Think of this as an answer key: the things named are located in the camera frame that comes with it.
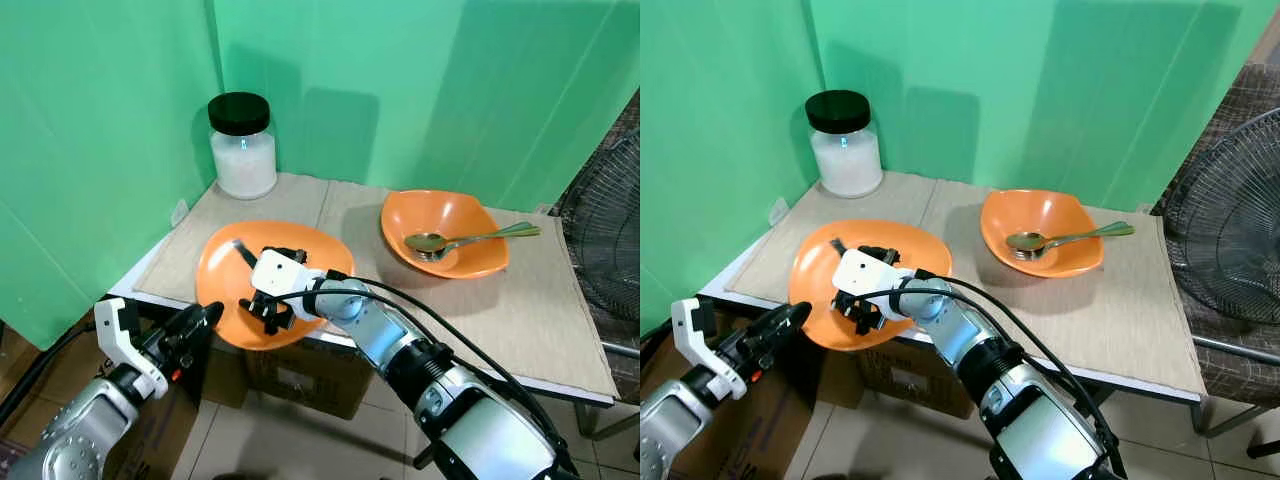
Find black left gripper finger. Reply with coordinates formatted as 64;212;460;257
754;301;814;340
768;315;812;357
182;317;224;357
170;301;226;338

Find orange bowl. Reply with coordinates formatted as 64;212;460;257
980;189;1106;279
788;219;953;352
195;220;355;352
381;190;511;280

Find beige woven placemat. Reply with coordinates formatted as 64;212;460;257
733;170;939;301
305;182;619;403
133;172;331;301

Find white table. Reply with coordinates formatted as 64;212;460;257
105;170;641;471
698;168;1216;441

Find glass jar black lid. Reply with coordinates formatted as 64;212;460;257
805;90;885;199
207;92;279;201

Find olive metal spoon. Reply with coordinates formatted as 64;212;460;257
404;221;542;254
1005;221;1137;252

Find green backdrop panel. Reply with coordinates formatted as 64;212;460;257
805;0;1280;213
205;0;641;216
640;0;823;336
0;0;223;351

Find black electric fan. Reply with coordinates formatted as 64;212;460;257
556;128;641;323
1163;105;1280;331

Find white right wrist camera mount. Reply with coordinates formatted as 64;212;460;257
833;248;896;298
250;250;309;298

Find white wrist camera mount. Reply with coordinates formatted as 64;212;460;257
671;297;749;401
94;296;171;401
833;248;896;298
250;250;309;298

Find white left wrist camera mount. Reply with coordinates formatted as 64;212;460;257
94;296;171;401
671;297;749;401

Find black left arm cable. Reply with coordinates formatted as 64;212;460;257
0;318;99;426

